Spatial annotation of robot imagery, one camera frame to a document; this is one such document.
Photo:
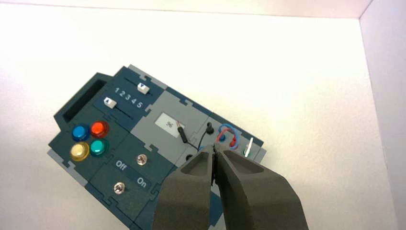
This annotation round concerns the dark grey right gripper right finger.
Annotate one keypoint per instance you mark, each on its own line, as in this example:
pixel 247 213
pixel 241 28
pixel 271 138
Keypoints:
pixel 257 200

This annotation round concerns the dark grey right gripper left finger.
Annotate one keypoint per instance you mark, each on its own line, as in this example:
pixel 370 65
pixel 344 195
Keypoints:
pixel 185 196

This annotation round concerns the white slider knob above numbers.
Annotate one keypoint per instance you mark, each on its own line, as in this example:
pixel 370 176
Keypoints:
pixel 143 88

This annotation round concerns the white slider knob below numbers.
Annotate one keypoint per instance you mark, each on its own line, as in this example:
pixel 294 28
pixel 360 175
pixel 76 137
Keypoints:
pixel 110 103

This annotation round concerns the black round socket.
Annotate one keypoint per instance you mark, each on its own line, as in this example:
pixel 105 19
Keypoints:
pixel 189 157

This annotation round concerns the white flat lever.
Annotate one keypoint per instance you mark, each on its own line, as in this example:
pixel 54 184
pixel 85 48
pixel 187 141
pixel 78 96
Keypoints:
pixel 249 146

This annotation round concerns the dark teal task board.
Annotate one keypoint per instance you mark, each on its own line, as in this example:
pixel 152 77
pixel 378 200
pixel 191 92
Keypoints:
pixel 133 149

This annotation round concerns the small white LCD display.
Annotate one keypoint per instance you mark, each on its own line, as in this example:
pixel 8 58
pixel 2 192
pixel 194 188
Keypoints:
pixel 170 124

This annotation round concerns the green round push button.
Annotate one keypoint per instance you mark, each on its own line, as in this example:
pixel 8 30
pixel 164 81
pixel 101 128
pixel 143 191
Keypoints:
pixel 99 147

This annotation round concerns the red round push button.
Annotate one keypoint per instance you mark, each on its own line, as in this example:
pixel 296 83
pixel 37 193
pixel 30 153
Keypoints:
pixel 99 128

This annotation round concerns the yellow round push button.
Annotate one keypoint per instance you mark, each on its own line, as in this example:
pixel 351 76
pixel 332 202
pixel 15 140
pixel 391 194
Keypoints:
pixel 79 151

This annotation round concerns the blue round push button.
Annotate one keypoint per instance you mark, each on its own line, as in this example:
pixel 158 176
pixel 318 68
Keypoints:
pixel 80 132

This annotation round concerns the silver toggle switch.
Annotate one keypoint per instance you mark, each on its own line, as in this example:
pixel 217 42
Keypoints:
pixel 141 159
pixel 119 188

